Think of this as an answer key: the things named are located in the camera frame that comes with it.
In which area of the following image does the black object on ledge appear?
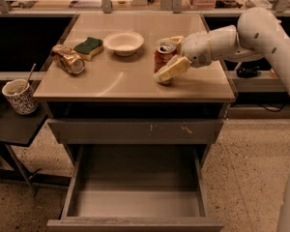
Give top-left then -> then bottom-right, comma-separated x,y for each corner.
236,67 -> 261,78

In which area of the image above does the wooden stir stick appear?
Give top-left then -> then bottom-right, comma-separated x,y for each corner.
23,63 -> 37,91

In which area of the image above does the white bowl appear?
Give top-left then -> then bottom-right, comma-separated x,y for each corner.
103,32 -> 144,56

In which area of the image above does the red coke can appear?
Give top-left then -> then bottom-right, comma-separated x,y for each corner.
154,41 -> 177,79

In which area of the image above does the dark side table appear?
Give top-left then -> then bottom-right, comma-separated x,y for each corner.
0,83 -> 71,191

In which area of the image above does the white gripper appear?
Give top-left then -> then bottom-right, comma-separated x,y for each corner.
153,31 -> 213,83

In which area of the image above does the patterned paper cup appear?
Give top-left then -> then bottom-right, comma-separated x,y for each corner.
2,79 -> 40,115

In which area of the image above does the open middle drawer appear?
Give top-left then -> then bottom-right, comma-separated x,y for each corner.
47,145 -> 223,232

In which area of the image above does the grey drawer cabinet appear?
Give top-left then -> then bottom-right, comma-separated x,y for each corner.
34,13 -> 236,154

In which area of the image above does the green yellow sponge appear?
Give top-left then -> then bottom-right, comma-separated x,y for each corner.
73,37 -> 103,61

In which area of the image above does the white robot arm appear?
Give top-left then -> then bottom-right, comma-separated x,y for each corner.
156,8 -> 290,232

